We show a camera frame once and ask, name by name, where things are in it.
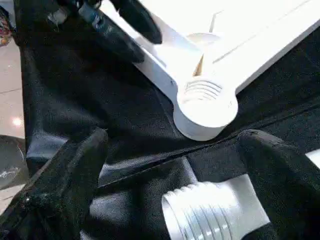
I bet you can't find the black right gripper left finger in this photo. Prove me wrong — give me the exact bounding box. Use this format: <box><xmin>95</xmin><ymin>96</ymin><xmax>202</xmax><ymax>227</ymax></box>
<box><xmin>0</xmin><ymin>126</ymin><xmax>109</xmax><ymax>240</ymax></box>

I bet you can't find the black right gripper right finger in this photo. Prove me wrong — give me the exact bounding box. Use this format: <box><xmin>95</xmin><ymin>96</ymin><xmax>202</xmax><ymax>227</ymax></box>
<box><xmin>238</xmin><ymin>129</ymin><xmax>320</xmax><ymax>240</ymax></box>

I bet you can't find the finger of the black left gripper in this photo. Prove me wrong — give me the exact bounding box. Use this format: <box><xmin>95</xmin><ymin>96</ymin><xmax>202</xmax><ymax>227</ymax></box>
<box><xmin>79</xmin><ymin>2</ymin><xmax>146</xmax><ymax>64</ymax></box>
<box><xmin>111</xmin><ymin>0</ymin><xmax>164</xmax><ymax>45</ymax></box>

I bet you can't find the white plastic table leg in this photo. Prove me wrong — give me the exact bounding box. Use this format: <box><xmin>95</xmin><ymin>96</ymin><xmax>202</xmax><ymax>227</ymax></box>
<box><xmin>161</xmin><ymin>150</ymin><xmax>320</xmax><ymax>240</ymax></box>

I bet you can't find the white plastic table top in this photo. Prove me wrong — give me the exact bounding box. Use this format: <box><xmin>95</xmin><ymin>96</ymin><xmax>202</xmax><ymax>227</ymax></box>
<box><xmin>98</xmin><ymin>0</ymin><xmax>320</xmax><ymax>141</ymax></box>

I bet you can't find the grey rounded robot leg part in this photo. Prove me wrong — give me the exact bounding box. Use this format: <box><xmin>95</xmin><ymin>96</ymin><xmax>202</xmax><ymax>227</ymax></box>
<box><xmin>0</xmin><ymin>134</ymin><xmax>29</xmax><ymax>191</ymax></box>

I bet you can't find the black mat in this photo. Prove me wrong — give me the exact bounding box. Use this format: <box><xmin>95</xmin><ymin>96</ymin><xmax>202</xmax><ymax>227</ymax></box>
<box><xmin>12</xmin><ymin>0</ymin><xmax>320</xmax><ymax>240</ymax></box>

